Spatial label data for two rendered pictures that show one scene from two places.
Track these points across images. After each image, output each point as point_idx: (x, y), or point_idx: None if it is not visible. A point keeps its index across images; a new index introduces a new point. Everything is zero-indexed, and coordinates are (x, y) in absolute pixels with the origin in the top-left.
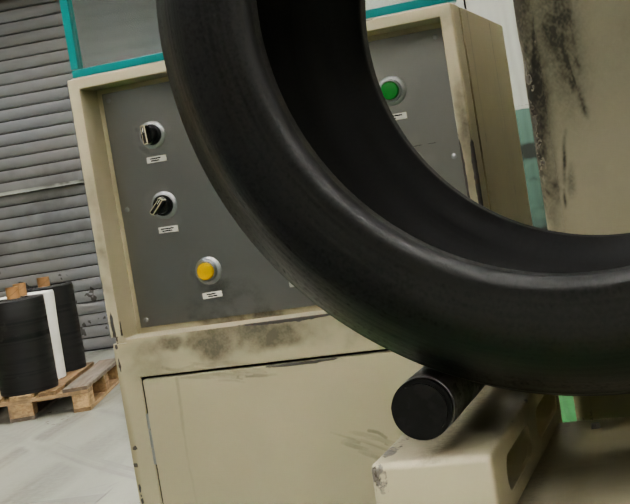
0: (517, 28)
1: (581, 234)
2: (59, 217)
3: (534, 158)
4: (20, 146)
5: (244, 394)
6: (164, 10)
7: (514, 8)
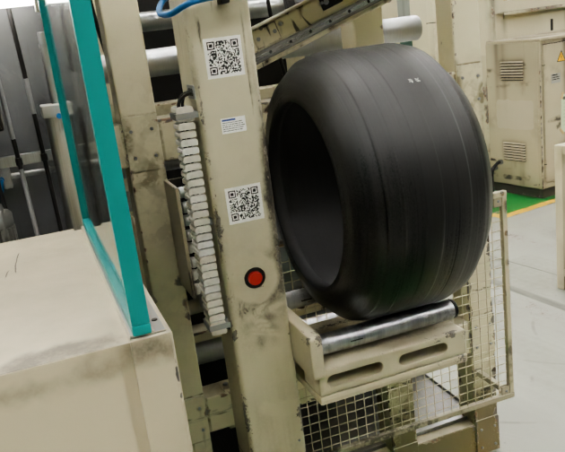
0: (273, 213)
1: (319, 287)
2: None
3: None
4: None
5: None
6: (489, 182)
7: (272, 204)
